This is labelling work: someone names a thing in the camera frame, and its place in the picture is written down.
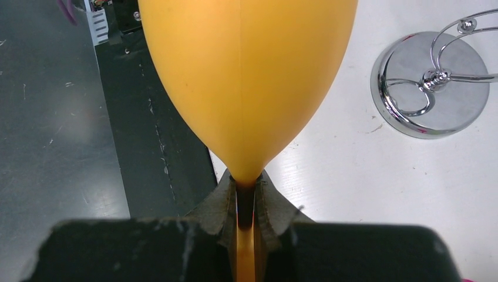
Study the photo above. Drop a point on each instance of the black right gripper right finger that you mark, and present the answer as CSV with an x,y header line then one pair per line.
x,y
296,248

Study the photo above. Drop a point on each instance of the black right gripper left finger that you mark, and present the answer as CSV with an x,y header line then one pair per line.
x,y
195,247

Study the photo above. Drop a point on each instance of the orange wine glass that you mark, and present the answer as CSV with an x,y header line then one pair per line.
x,y
247,76

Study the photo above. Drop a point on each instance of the chrome wine glass rack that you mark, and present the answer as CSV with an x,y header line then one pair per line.
x,y
430,85

